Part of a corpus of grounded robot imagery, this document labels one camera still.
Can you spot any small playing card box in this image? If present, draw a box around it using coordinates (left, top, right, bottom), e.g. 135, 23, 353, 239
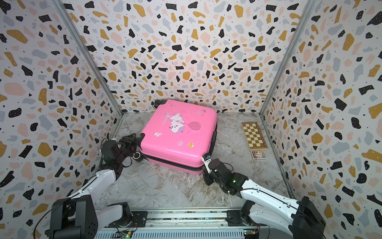
251, 150, 267, 160

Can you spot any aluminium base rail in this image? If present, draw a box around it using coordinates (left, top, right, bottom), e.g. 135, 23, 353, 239
62, 207, 302, 239

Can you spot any pink hard-shell suitcase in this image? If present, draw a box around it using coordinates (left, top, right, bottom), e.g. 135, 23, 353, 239
135, 100, 217, 175

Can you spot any wooden chessboard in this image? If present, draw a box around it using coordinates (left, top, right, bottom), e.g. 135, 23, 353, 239
242, 121, 268, 151

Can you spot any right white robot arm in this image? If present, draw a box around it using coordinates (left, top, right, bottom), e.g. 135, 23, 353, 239
201, 154, 326, 239

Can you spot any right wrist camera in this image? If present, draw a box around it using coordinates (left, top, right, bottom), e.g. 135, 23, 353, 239
201, 153, 212, 174

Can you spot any right aluminium corner post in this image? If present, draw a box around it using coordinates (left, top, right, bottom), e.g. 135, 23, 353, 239
259, 0, 315, 116

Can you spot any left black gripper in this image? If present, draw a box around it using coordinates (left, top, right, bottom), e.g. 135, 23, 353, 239
116, 133, 137, 164

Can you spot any aluminium corner post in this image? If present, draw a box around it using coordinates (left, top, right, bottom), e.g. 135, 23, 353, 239
51, 1, 123, 117
259, 0, 315, 116

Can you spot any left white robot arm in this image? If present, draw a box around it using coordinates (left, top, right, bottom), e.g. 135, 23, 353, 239
45, 133, 143, 239

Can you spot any left aluminium corner post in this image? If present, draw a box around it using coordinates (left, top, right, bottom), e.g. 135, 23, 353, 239
51, 1, 123, 117

